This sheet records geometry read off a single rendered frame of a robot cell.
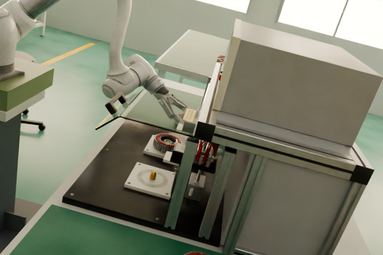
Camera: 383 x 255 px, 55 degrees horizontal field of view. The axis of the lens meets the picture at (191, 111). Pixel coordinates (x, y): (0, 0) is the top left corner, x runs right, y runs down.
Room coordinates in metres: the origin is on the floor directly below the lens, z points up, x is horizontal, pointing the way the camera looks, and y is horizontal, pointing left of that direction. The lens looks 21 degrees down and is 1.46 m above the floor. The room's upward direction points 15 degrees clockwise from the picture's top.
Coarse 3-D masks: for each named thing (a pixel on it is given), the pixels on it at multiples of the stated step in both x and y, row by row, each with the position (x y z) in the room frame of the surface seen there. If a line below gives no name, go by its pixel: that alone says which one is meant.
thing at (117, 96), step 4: (120, 92) 1.02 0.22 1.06; (116, 96) 0.98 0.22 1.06; (120, 96) 1.00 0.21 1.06; (124, 96) 1.02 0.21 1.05; (112, 100) 0.94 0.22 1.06; (116, 100) 0.97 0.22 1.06; (120, 100) 1.01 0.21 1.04; (124, 100) 1.01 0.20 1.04; (108, 104) 0.92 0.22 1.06; (112, 104) 0.93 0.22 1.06; (108, 108) 0.92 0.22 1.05; (112, 108) 0.92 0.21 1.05; (112, 112) 0.92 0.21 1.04
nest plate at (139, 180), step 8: (136, 168) 1.08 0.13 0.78; (144, 168) 1.10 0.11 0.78; (152, 168) 1.11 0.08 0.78; (160, 168) 1.12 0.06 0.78; (136, 176) 1.04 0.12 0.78; (144, 176) 1.05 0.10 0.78; (160, 176) 1.07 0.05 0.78; (168, 176) 1.09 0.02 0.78; (128, 184) 0.98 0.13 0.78; (136, 184) 0.99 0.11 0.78; (144, 184) 1.00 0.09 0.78; (152, 184) 1.01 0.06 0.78; (160, 184) 1.03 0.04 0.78; (168, 184) 1.04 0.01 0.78; (144, 192) 0.98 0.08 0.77; (152, 192) 0.97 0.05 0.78; (160, 192) 0.98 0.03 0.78; (168, 192) 0.99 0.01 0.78
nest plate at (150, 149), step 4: (152, 136) 1.35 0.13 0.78; (152, 140) 1.32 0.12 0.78; (148, 144) 1.28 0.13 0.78; (152, 144) 1.29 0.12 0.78; (184, 144) 1.36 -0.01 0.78; (148, 148) 1.25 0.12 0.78; (152, 148) 1.25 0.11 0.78; (144, 152) 1.22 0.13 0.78; (148, 152) 1.22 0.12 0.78; (152, 152) 1.22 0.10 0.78; (156, 152) 1.23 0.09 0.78; (160, 152) 1.24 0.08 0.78; (156, 156) 1.22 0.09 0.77; (160, 156) 1.22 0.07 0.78; (164, 156) 1.22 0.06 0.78
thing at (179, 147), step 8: (176, 144) 1.06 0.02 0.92; (168, 152) 1.07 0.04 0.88; (176, 152) 1.02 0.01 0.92; (168, 160) 1.02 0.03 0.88; (176, 160) 1.01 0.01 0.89; (200, 160) 1.04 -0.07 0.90; (208, 160) 1.06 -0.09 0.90; (216, 160) 1.07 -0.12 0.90; (200, 168) 1.01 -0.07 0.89; (208, 168) 1.01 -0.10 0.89
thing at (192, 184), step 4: (192, 172) 1.08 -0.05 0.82; (192, 176) 1.05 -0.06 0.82; (196, 176) 1.06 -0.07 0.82; (200, 176) 1.07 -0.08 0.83; (204, 176) 1.07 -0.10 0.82; (192, 180) 1.03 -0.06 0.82; (200, 180) 1.04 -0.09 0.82; (204, 180) 1.05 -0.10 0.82; (188, 184) 1.01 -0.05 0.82; (192, 184) 1.01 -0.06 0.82; (196, 184) 1.01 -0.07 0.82; (200, 184) 1.02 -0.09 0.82; (188, 188) 1.01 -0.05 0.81; (196, 188) 1.01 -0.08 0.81; (200, 188) 1.01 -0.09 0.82; (188, 192) 1.01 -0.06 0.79; (196, 192) 1.01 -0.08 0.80; (200, 192) 1.01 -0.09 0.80; (188, 196) 1.01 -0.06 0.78; (192, 196) 1.01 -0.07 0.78; (196, 196) 1.01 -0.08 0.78; (200, 196) 1.01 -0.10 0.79
